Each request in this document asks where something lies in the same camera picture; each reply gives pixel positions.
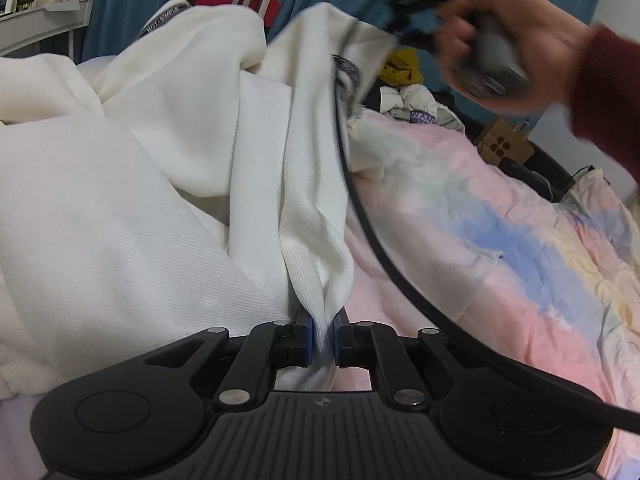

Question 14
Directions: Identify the mustard yellow cloth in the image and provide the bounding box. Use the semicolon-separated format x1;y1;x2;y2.
382;47;425;86

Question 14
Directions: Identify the person's right hand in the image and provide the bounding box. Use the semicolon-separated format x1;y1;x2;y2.
435;0;593;116

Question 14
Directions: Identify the pastel tie-dye blanket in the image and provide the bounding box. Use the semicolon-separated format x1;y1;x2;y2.
342;107;640;480

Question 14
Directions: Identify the black chair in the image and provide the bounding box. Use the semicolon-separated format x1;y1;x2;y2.
495;137;577;204

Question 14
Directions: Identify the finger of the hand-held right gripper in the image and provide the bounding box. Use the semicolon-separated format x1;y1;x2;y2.
392;1;445;53

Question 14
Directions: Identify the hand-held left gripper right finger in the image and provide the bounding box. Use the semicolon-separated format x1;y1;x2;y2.
332;307;457;414

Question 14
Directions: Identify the black cable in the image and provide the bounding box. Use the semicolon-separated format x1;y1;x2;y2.
330;19;640;433

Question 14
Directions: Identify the black cloth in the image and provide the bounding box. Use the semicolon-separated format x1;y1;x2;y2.
430;87;485;128

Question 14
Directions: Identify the white knit sweater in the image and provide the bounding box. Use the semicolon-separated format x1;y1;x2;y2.
0;2;397;402

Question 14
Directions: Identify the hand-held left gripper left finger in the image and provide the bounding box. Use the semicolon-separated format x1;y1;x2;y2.
144;309;316;412

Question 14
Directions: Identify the person's right forearm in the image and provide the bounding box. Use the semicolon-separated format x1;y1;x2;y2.
570;25;640;186

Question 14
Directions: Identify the white desk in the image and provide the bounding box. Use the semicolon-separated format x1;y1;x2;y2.
0;0;96;57

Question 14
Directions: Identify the grey white jacket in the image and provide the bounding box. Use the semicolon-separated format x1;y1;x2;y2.
379;84;466;133

